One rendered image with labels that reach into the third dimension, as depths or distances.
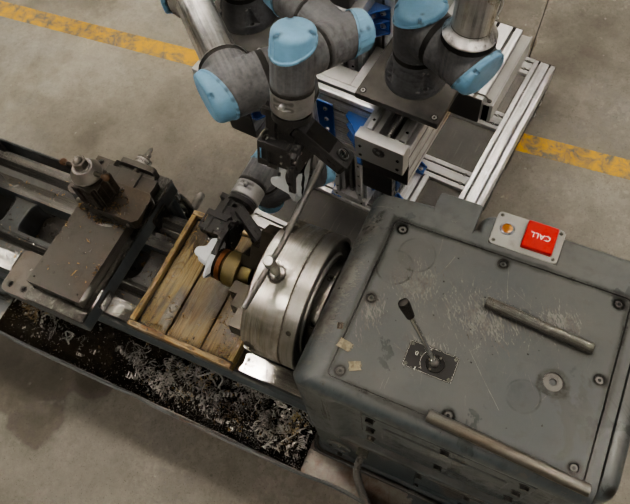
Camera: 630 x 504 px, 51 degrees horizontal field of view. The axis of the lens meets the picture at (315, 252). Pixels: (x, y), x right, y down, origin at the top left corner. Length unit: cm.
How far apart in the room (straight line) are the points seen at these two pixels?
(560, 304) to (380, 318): 33
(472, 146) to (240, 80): 155
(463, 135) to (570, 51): 87
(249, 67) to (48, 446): 181
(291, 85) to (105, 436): 186
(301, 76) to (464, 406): 63
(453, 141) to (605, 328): 158
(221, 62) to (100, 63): 225
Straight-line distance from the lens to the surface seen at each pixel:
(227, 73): 137
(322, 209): 257
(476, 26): 139
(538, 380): 124
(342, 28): 111
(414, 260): 129
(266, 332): 135
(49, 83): 364
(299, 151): 116
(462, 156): 271
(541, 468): 118
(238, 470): 249
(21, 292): 190
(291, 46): 103
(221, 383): 197
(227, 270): 148
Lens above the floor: 242
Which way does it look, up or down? 63 degrees down
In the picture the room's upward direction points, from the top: 11 degrees counter-clockwise
